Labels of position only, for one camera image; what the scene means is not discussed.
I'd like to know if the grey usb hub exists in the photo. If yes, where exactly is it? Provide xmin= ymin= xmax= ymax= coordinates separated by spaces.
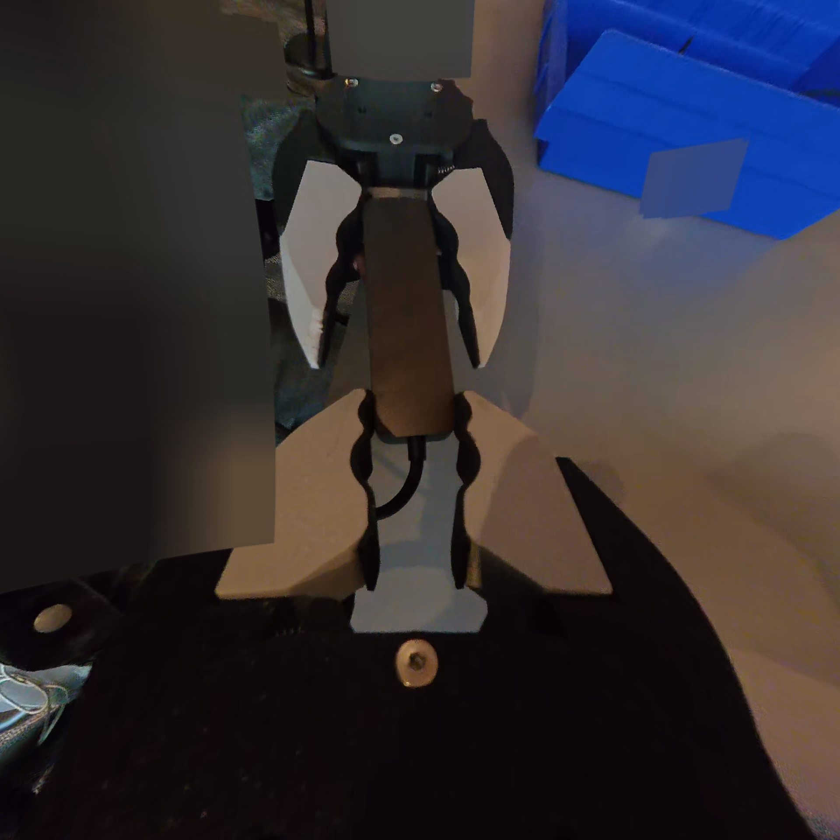
xmin=363 ymin=185 xmax=458 ymax=441

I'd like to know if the black hub cable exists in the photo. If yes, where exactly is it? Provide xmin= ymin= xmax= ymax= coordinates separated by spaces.
xmin=373 ymin=435 xmax=429 ymax=521

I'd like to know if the blue plastic bin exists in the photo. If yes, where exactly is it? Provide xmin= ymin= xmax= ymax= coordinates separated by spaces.
xmin=533 ymin=29 xmax=840 ymax=242
xmin=541 ymin=0 xmax=840 ymax=101

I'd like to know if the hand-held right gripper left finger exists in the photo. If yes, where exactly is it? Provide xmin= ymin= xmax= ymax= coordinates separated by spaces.
xmin=215 ymin=388 xmax=382 ymax=599

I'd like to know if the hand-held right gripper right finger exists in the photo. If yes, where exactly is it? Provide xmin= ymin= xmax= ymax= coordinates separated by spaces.
xmin=450 ymin=390 xmax=615 ymax=597

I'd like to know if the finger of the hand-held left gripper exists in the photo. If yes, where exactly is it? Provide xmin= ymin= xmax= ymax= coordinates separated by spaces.
xmin=430 ymin=167 xmax=513 ymax=370
xmin=279 ymin=161 xmax=365 ymax=370

